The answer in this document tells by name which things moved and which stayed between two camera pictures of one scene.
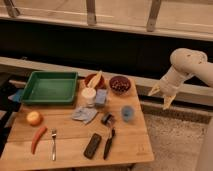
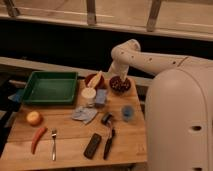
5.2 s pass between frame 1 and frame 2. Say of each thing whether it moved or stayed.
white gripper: moved
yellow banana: stayed
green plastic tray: stayed
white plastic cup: stayed
